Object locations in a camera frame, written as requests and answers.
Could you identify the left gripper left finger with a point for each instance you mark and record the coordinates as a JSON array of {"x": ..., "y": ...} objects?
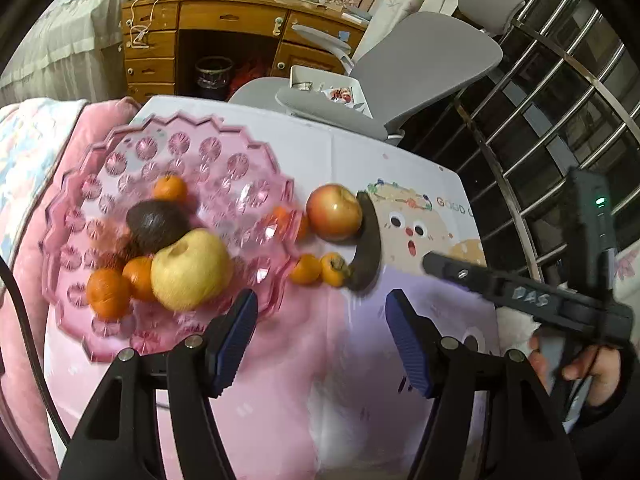
[{"x": 227, "y": 339}]

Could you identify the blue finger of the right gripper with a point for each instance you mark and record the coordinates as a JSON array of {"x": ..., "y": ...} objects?
[{"x": 479, "y": 279}]

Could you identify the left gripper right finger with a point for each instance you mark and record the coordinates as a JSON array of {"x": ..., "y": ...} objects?
[{"x": 416, "y": 339}]

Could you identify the yellow pear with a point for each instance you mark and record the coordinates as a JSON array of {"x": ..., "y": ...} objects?
[{"x": 195, "y": 269}]

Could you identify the small yellow orange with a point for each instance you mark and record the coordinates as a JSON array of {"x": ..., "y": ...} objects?
[
  {"x": 307, "y": 270},
  {"x": 334, "y": 269}
]

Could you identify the dark overripe banana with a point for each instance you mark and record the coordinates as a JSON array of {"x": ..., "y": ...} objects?
[{"x": 363, "y": 269}]

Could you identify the orange mandarin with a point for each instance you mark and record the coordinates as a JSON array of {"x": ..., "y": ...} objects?
[
  {"x": 108, "y": 294},
  {"x": 138, "y": 273},
  {"x": 283, "y": 219},
  {"x": 172, "y": 188}
]

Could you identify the dark green avocado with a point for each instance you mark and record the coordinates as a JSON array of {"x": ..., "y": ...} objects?
[{"x": 156, "y": 224}]

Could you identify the red yellow apple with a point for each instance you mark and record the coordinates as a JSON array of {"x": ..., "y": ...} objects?
[{"x": 333, "y": 212}]

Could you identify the person right hand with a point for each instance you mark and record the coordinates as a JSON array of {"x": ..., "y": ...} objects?
[{"x": 601, "y": 364}]

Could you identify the cartoon printed tablecloth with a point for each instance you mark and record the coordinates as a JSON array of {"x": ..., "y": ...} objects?
[{"x": 321, "y": 392}]

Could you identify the pink plastic fruit bowl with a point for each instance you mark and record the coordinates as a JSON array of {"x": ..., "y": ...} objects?
[{"x": 139, "y": 191}]

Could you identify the metal window grille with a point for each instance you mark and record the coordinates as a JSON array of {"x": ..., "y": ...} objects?
[{"x": 565, "y": 95}]

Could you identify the grey office chair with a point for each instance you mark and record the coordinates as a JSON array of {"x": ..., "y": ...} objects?
[{"x": 426, "y": 57}]

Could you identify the white tray on chair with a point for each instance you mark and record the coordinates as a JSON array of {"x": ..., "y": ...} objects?
[{"x": 337, "y": 88}]

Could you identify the black waste bin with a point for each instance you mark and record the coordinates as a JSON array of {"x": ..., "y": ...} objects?
[{"x": 214, "y": 74}]

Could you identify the wooden desk with drawers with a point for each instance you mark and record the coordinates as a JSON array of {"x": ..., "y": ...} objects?
[{"x": 163, "y": 39}]

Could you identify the lace covered cabinet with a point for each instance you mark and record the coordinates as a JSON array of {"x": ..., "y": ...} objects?
[{"x": 72, "y": 52}]

